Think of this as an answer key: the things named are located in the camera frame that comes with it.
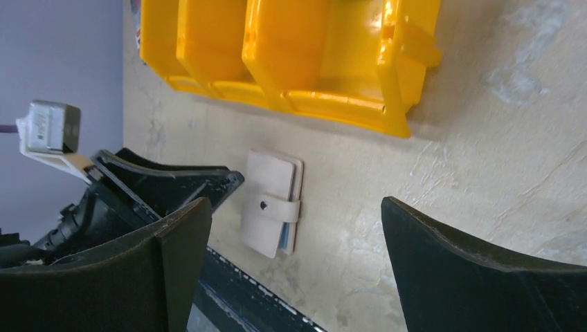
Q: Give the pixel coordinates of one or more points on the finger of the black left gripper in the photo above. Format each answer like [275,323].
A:
[105,161]
[166,188]

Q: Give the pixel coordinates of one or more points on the yellow three-compartment bin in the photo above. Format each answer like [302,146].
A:
[360,63]

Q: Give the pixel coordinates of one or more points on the beige leather card holder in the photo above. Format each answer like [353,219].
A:
[271,202]

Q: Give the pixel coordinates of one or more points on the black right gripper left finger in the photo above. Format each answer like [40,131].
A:
[145,280]

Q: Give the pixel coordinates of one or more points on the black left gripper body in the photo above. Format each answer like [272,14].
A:
[101,216]

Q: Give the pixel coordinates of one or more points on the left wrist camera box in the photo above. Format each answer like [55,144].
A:
[50,134]

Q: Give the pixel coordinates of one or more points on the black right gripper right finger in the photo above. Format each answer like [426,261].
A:
[449,280]

